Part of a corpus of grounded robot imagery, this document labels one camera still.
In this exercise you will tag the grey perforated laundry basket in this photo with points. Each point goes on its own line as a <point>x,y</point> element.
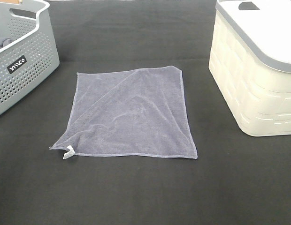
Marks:
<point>32,56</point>

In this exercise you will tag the white bin with grey lid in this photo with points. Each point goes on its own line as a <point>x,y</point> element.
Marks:
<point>250,61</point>

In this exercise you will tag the grey microfibre towel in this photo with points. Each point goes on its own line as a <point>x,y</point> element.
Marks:
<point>139,112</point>

